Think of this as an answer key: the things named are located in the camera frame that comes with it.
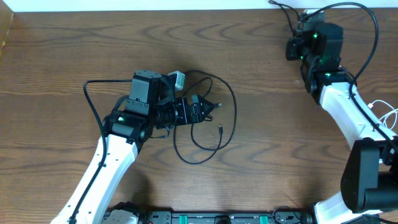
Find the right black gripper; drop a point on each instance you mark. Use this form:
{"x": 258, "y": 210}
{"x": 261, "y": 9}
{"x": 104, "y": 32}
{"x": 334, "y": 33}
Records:
{"x": 291, "y": 53}

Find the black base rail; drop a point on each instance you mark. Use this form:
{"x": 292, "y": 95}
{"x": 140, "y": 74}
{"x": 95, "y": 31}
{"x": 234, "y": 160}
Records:
{"x": 127, "y": 212}

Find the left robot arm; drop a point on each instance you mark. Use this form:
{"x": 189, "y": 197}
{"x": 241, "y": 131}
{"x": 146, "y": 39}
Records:
{"x": 151, "y": 104}

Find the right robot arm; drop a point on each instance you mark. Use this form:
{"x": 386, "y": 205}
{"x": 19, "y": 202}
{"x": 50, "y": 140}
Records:
{"x": 369, "y": 182}

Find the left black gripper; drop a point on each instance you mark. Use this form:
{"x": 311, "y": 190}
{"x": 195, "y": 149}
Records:
{"x": 186, "y": 118}

